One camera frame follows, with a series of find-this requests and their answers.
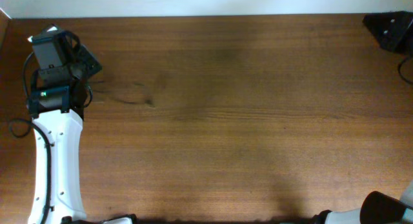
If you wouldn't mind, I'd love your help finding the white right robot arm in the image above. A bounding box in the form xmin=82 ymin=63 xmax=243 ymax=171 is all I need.
xmin=309 ymin=11 xmax=412 ymax=224

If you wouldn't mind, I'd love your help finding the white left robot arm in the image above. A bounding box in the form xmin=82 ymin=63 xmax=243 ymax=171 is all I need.
xmin=26 ymin=25 xmax=103 ymax=223

